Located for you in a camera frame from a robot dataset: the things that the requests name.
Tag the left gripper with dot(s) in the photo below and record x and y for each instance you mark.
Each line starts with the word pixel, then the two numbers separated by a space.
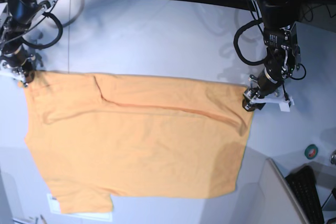
pixel 279 65

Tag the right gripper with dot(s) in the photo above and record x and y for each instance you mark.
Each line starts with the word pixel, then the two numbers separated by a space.
pixel 22 63

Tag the orange t-shirt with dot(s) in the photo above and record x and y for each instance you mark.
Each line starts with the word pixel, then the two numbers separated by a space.
pixel 93 136

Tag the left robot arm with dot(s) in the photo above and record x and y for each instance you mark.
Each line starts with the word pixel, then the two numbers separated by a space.
pixel 279 33

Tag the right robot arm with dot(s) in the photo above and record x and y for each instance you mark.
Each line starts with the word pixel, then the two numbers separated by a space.
pixel 17 19

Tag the green tape roll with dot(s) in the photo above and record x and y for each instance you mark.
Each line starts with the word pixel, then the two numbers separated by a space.
pixel 311 151

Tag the black keyboard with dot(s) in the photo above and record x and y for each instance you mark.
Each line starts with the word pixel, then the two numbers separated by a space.
pixel 303 185

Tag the silver knob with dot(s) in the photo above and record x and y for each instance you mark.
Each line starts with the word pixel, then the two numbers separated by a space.
pixel 333 158

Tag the grey desk partition panel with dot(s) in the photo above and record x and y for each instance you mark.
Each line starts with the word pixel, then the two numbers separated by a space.
pixel 280 204

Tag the white cable tray slot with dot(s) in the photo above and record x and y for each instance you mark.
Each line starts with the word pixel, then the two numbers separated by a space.
pixel 54 207

